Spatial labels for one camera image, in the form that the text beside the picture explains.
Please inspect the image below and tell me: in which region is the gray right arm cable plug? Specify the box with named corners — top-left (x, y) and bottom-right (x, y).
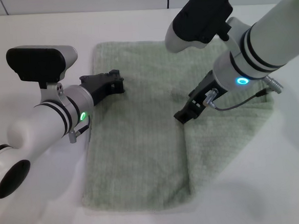
top-left (202, 75), bottom-right (283, 113)

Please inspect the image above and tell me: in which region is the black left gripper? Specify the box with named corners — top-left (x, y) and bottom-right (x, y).
top-left (79, 68), bottom-right (127, 107)

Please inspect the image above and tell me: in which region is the light green terry towel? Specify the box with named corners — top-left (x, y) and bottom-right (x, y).
top-left (70, 30), bottom-right (283, 215)

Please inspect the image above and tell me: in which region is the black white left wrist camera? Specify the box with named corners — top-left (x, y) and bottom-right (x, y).
top-left (5, 42), bottom-right (80, 92)

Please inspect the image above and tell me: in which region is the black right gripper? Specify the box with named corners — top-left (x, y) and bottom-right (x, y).
top-left (171, 69), bottom-right (230, 126)

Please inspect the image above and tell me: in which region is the black left arm cable plug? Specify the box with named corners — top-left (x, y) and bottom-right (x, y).
top-left (67, 117), bottom-right (94, 145)

